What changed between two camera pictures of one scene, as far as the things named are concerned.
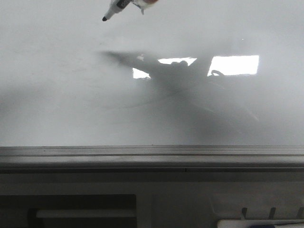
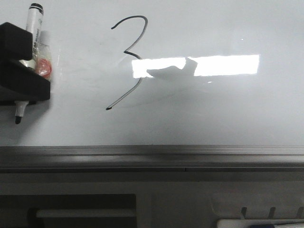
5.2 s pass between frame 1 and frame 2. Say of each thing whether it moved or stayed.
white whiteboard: stayed
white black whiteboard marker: moved
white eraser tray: stayed
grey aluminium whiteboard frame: stayed
